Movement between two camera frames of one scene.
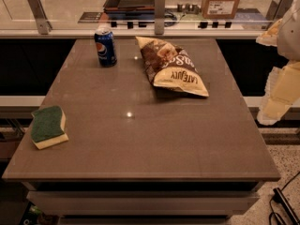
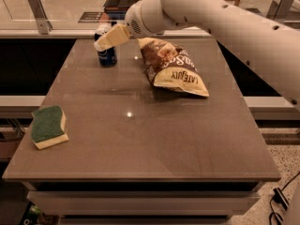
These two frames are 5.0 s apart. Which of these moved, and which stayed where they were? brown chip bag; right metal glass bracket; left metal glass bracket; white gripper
Moved: white gripper
Stayed: brown chip bag; right metal glass bracket; left metal glass bracket
